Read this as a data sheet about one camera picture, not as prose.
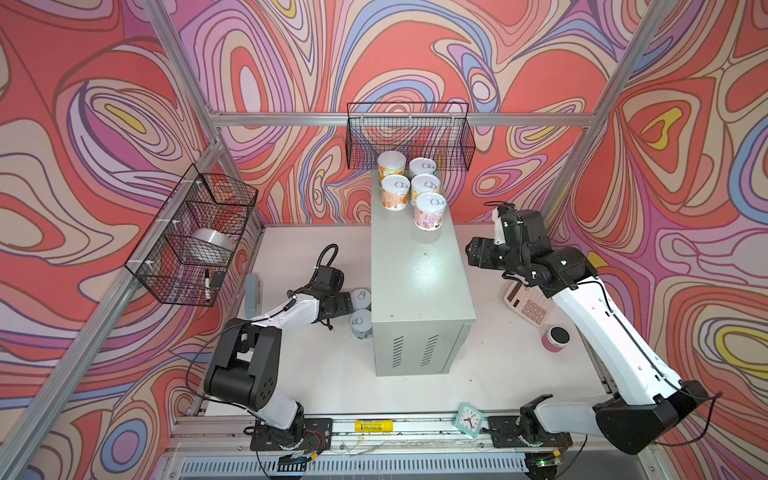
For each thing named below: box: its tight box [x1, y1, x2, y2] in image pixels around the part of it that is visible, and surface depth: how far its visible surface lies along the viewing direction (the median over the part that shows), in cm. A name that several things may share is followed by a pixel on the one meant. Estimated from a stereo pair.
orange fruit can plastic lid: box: [377, 150, 407, 182], surface depth 78 cm
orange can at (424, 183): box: [411, 173, 441, 202], surface depth 75 cm
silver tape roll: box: [191, 228, 233, 251], surface depth 75 cm
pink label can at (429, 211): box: [414, 192, 447, 232], surface depth 71 cm
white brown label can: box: [408, 157, 437, 179], surface depth 80 cm
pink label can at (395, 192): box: [381, 174, 411, 211], surface depth 75 cm
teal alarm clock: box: [455, 402, 484, 438], surface depth 75 cm
